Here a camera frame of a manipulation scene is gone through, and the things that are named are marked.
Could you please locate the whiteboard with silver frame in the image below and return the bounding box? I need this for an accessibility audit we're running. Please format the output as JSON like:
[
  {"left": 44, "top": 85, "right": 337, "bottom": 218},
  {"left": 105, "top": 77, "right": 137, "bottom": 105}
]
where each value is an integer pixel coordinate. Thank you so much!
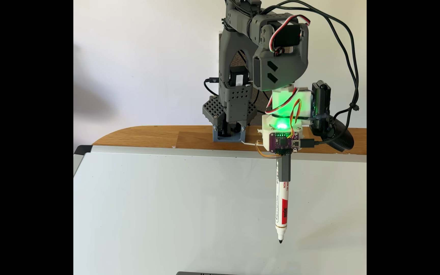
[{"left": 73, "top": 145, "right": 367, "bottom": 275}]

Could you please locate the brown corrugated cardboard panel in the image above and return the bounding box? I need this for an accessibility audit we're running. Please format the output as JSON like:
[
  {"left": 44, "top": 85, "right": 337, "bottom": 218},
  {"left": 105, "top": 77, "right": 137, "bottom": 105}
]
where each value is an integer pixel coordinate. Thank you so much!
[{"left": 218, "top": 31, "right": 266, "bottom": 127}]

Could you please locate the white whiteboard marker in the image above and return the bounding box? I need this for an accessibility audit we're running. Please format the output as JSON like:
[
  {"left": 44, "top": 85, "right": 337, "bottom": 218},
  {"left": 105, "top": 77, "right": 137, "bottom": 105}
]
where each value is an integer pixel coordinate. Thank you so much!
[{"left": 275, "top": 180, "right": 290, "bottom": 244}]

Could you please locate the black USB cable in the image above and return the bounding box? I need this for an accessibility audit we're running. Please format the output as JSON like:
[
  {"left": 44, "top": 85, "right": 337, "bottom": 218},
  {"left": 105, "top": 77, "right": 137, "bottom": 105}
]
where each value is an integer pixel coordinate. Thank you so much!
[{"left": 205, "top": 77, "right": 220, "bottom": 96}]

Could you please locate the purple circuit board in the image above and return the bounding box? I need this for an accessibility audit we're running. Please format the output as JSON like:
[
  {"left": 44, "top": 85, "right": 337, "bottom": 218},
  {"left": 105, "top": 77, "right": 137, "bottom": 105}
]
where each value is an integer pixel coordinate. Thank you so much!
[{"left": 269, "top": 132, "right": 301, "bottom": 155}]

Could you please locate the grey marker holder block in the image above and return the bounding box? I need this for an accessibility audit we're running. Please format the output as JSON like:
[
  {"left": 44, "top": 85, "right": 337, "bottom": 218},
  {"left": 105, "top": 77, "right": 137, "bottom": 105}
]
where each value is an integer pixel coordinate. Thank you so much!
[{"left": 176, "top": 271, "right": 243, "bottom": 275}]

